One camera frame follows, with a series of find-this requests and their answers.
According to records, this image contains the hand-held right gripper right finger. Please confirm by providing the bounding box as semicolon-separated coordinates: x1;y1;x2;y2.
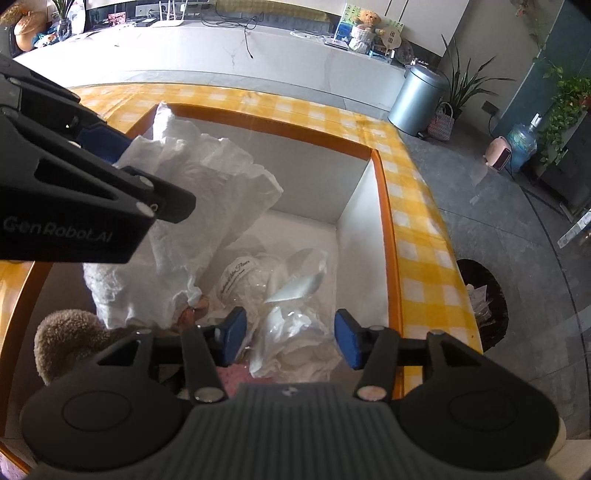
335;308;485;401

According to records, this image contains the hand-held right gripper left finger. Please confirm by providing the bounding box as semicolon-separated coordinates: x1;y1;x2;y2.
95;307;247;402

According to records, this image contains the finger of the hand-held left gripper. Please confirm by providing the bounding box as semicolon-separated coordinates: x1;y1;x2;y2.
0;54;132;164
0;108;197;224

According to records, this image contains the pink white fluffy cloth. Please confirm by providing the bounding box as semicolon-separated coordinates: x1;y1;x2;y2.
217;364;257;398

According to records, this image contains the white tissue paper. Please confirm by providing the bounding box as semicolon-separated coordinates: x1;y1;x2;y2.
83;102;283;330

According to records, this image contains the brown plush toy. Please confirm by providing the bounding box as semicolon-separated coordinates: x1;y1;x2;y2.
34;309;121;386

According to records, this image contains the orange cardboard box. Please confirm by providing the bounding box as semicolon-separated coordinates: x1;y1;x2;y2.
0;102;404;472

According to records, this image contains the clear plastic bag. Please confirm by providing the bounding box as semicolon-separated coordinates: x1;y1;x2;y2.
215;249;345;379

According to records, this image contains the white marble television cabinet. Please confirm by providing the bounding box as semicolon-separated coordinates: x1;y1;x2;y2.
14;18;407;107

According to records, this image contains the yellow checked tablecloth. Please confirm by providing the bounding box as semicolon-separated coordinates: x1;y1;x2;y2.
0;82;485;416

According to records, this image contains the acorn-shaped golden jar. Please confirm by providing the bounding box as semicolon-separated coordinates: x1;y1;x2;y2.
13;10;49;51

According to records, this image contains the white router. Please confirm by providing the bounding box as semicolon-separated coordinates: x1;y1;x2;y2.
152;0;185;27

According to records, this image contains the black floor waste basket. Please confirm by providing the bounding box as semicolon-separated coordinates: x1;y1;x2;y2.
455;258;509;354

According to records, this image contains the woven basket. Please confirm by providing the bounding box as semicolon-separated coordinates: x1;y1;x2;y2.
427;102;455;141

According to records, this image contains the pink space heater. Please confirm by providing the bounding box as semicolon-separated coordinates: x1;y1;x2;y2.
485;136;514;172

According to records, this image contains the silver trash bin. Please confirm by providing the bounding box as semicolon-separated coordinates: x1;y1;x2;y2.
388;64;450;137

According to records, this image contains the white long carton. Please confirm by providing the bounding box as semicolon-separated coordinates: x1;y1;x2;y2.
558;208;591;247

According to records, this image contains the blue water bottle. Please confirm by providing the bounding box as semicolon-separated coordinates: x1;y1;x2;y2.
506;114;541;174

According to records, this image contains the blue green printed card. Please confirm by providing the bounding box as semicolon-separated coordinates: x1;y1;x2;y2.
337;4;365;44

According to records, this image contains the dark cabinet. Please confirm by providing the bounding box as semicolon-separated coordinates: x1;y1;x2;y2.
531;106;591;217

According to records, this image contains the brown teddy bear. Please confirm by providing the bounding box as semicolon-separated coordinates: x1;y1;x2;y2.
348;9;384;54

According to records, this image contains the tall potted grass plant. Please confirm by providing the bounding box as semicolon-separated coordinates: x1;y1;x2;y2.
438;34;515;121

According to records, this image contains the pothos plant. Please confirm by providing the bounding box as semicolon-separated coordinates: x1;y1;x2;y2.
538;60;591;167

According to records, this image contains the black cable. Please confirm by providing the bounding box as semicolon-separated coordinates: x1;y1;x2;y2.
217;14;254;60

